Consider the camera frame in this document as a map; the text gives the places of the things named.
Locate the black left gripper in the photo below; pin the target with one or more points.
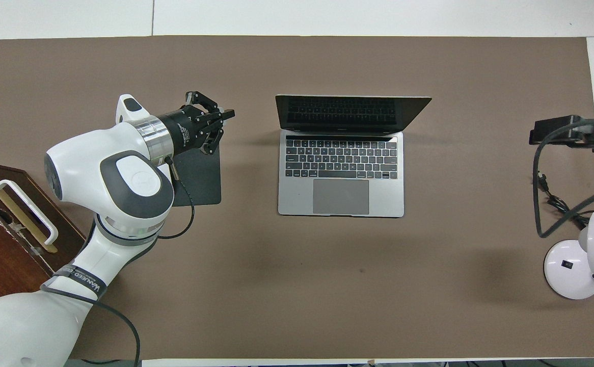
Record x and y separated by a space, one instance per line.
182 130

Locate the silver apple laptop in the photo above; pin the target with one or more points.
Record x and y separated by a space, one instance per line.
340 173

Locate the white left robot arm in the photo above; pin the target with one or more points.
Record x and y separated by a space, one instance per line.
98 178

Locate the black mouse pad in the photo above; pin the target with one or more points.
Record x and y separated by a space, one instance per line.
203 178

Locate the white desk lamp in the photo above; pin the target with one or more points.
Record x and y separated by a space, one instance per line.
567 270

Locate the brown table mat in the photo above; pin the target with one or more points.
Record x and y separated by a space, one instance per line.
297 280

